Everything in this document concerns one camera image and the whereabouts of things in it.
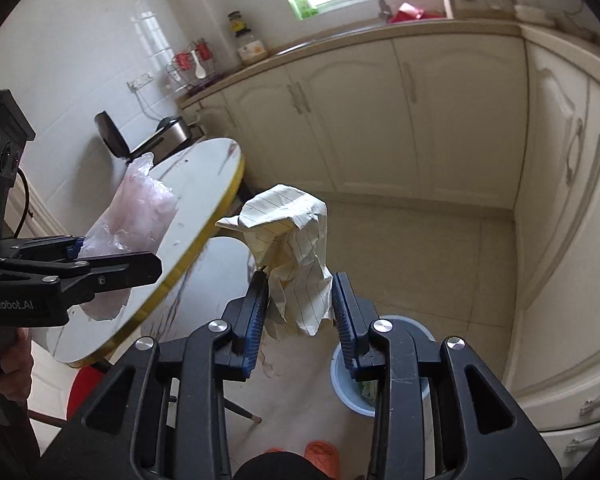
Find metal leg brown tip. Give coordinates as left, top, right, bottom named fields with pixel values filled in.
left=222, top=393, right=262, bottom=424

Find wire basket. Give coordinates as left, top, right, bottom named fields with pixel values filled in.
left=165, top=38, right=226, bottom=92

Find person's left hand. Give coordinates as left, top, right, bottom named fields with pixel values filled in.
left=0, top=327, right=35, bottom=411

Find stack of white dishes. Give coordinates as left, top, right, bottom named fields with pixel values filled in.
left=513, top=3, right=554, bottom=25

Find person's dark pants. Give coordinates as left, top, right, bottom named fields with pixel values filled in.
left=233, top=452, right=322, bottom=480

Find beige kitchen countertop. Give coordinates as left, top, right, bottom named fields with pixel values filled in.
left=179, top=16, right=600, bottom=111

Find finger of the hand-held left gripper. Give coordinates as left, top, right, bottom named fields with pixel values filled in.
left=0, top=251, right=163, bottom=311
left=0, top=234, right=87, bottom=261

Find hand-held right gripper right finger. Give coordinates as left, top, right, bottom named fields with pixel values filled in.
left=331, top=271, right=563, bottom=480

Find red stool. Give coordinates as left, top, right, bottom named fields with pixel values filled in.
left=67, top=363, right=112, bottom=422

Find cream kitchen cabinets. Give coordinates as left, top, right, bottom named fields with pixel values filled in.
left=180, top=20, right=600, bottom=461

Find cream lined paper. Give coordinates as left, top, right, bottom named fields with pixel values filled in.
left=214, top=183, right=337, bottom=342

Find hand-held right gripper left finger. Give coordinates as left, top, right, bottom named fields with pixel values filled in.
left=45, top=270, right=271, bottom=480

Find orange slipper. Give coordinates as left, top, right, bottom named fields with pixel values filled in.
left=303, top=440, right=339, bottom=479

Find glass jar yellow lid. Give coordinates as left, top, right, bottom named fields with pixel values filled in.
left=237, top=29, right=270, bottom=66

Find black cable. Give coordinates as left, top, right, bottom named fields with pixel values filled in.
left=10, top=167, right=34, bottom=237

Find blue trash bin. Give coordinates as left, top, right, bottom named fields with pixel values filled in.
left=329, top=313, right=437, bottom=419

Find pink plastic bag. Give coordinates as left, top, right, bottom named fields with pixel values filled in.
left=82, top=152, right=179, bottom=322

